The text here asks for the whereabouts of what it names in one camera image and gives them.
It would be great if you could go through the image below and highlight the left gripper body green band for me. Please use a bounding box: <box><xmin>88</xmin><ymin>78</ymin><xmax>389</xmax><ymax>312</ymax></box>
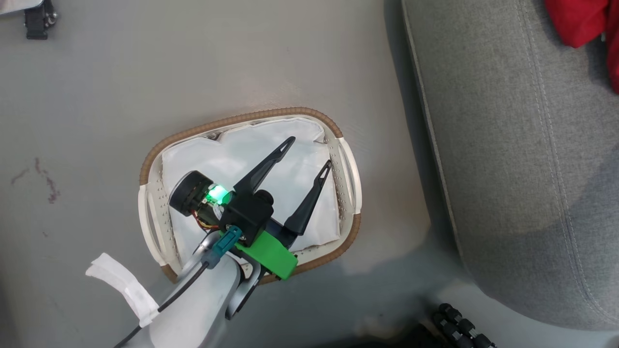
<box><xmin>169</xmin><ymin>171</ymin><xmax>298</xmax><ymax>280</ymax></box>

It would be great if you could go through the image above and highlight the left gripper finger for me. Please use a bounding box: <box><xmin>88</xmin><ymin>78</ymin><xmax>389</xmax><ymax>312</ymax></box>
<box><xmin>234</xmin><ymin>136</ymin><xmax>296</xmax><ymax>194</ymax></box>
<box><xmin>282</xmin><ymin>160</ymin><xmax>333</xmax><ymax>236</ymax></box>

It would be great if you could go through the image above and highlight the red jersey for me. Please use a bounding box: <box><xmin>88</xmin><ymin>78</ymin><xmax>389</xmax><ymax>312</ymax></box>
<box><xmin>544</xmin><ymin>0</ymin><xmax>619</xmax><ymax>95</ymax></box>

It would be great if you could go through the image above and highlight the white cloth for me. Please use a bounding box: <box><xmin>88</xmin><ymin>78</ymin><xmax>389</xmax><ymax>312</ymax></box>
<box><xmin>162</xmin><ymin>117</ymin><xmax>342</xmax><ymax>262</ymax></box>

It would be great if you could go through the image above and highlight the grey fabric sofa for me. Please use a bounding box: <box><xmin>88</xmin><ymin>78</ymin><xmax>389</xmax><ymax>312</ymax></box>
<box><xmin>400</xmin><ymin>0</ymin><xmax>619</xmax><ymax>332</ymax></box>

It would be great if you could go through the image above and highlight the white laundry basket brown rim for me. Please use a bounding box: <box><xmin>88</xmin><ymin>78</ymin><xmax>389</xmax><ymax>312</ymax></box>
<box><xmin>138</xmin><ymin>107</ymin><xmax>363</xmax><ymax>285</ymax></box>

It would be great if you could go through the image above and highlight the white tape strip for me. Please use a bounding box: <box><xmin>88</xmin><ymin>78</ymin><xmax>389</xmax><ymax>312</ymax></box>
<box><xmin>86</xmin><ymin>252</ymin><xmax>161</xmax><ymax>329</ymax></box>

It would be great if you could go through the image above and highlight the black ribbed conduit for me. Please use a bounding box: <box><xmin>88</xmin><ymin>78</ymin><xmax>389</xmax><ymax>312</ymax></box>
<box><xmin>432</xmin><ymin>303</ymin><xmax>498</xmax><ymax>348</ymax></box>

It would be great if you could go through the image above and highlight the teal cable connector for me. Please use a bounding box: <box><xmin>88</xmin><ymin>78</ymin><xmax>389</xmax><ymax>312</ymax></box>
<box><xmin>200</xmin><ymin>225</ymin><xmax>243</xmax><ymax>270</ymax></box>

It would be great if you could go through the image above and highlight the thin black cable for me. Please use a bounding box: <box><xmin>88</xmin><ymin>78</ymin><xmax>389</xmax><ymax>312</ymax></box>
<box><xmin>113</xmin><ymin>261</ymin><xmax>211</xmax><ymax>348</ymax></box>

